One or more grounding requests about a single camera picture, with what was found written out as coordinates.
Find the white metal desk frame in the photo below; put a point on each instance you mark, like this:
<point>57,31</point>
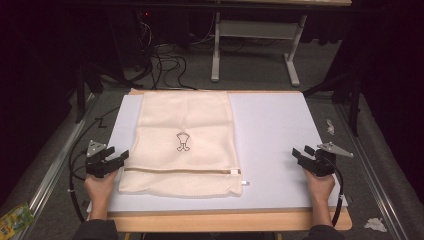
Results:
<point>256,30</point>

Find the large crumpled white tissue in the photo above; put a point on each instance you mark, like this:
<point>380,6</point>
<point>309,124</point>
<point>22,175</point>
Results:
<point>375,225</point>

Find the metal floor rail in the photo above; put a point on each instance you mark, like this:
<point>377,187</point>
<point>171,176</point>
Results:
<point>366,173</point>
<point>50,173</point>

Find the green printed packet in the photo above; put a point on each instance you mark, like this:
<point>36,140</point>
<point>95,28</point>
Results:
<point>15,221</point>

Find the small crumpled white tissue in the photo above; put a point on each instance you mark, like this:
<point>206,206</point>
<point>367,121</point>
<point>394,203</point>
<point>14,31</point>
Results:
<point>330,127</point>

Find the person's right hand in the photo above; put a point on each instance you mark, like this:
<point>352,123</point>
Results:
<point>319,186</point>

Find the person's left hand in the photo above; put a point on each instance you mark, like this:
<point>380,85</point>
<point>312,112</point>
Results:
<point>100,186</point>

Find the cream mesh laundry bag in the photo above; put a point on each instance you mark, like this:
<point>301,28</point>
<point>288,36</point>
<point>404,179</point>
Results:
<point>183,116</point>

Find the black stand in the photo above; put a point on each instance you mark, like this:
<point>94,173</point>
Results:
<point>81,90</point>
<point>353,100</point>

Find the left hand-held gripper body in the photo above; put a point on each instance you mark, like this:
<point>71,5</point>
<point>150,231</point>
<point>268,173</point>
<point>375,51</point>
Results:
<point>96,163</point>

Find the white board mat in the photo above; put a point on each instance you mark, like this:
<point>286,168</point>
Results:
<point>273,133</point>

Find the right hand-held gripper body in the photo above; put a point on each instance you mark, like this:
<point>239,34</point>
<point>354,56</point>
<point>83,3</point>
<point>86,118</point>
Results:
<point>321,163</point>

